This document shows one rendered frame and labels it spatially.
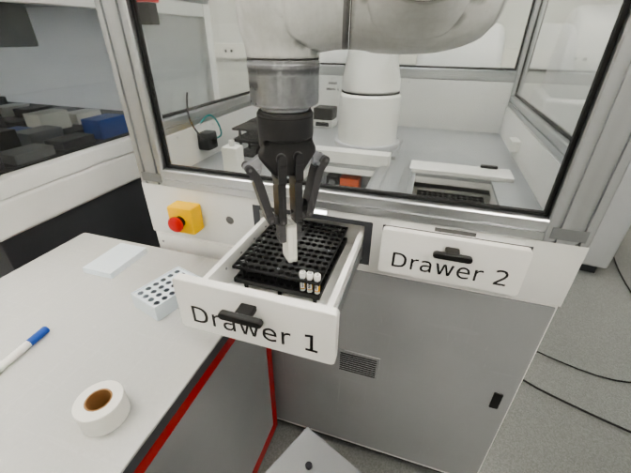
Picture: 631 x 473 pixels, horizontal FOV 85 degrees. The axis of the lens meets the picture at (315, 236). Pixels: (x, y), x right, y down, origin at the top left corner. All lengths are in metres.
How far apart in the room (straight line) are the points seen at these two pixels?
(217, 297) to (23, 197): 0.77
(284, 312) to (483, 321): 0.51
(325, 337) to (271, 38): 0.41
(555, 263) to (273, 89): 0.63
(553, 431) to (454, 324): 0.91
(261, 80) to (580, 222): 0.61
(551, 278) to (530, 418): 0.98
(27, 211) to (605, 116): 1.33
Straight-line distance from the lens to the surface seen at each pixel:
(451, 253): 0.73
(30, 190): 1.26
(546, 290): 0.86
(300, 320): 0.55
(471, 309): 0.87
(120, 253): 1.05
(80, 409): 0.67
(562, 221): 0.79
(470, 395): 1.08
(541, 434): 1.71
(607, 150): 0.75
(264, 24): 0.43
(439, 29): 0.43
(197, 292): 0.62
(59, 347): 0.85
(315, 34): 0.43
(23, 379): 0.83
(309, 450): 0.49
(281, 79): 0.44
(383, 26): 0.42
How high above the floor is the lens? 1.28
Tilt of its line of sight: 30 degrees down
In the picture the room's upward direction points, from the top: straight up
